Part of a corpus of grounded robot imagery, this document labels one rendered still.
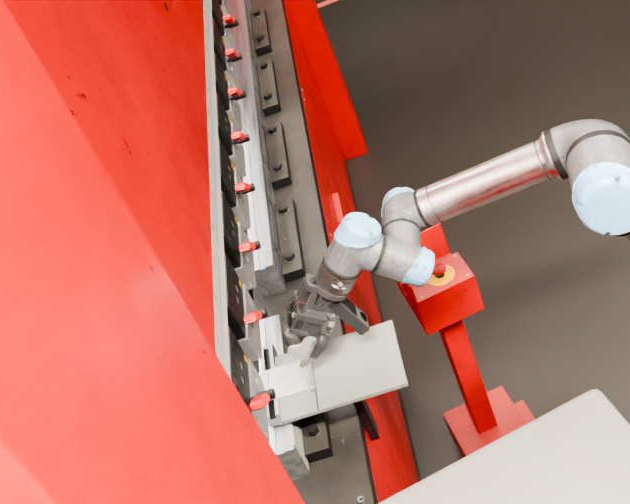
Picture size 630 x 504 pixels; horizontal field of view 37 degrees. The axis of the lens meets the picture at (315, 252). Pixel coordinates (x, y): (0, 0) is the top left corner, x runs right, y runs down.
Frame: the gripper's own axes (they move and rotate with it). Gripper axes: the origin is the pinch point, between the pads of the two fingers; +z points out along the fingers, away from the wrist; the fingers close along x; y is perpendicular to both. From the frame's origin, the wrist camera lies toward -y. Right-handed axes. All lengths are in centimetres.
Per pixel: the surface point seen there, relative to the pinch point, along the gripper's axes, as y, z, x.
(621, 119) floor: -157, 5, -178
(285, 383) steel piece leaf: 1.7, 7.5, 0.8
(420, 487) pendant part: 37, -87, 103
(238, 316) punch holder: 19.6, -15.0, 9.0
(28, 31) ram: 64, -68, 27
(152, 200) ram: 42, -42, 18
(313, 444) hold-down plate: -5.9, 13.8, 10.2
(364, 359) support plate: -11.6, -3.3, 0.8
